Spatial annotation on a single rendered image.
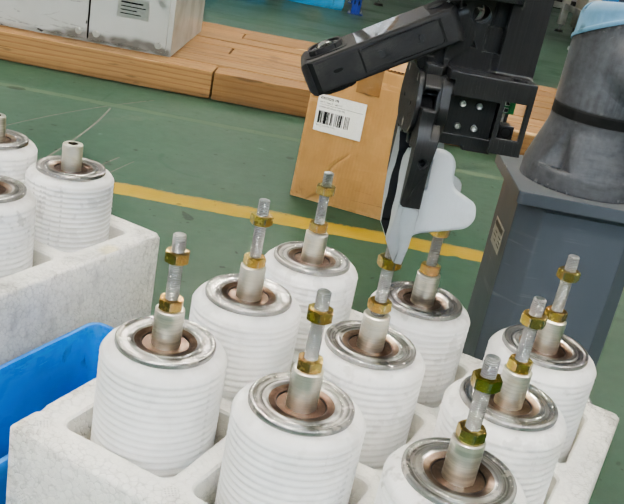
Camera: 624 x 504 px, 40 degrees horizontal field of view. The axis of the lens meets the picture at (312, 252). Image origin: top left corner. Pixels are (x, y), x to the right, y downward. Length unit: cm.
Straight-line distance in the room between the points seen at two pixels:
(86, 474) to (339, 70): 33
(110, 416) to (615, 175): 69
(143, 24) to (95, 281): 167
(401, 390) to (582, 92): 53
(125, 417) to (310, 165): 119
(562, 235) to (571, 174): 8
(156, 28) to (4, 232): 173
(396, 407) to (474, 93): 25
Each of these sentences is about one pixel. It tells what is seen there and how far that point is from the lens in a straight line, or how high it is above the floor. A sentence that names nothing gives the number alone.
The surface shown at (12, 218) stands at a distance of 90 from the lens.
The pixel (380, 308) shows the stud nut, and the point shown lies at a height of 29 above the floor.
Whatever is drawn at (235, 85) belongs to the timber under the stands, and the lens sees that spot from 248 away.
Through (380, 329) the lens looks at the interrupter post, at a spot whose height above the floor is 27.
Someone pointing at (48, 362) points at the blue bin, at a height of 10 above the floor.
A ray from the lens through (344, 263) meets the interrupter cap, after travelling 85.
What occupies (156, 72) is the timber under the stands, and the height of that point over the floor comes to 5.
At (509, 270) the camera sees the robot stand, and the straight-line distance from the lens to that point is 113.
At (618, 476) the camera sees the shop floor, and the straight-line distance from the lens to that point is 115.
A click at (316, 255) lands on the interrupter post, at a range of 84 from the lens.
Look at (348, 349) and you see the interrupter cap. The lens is 69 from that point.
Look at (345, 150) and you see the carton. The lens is 175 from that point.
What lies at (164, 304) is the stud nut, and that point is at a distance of 64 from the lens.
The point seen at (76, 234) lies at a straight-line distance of 99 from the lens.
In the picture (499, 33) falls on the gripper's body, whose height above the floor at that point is 51.
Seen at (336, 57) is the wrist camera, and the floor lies 48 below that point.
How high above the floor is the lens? 58
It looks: 22 degrees down
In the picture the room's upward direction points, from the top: 11 degrees clockwise
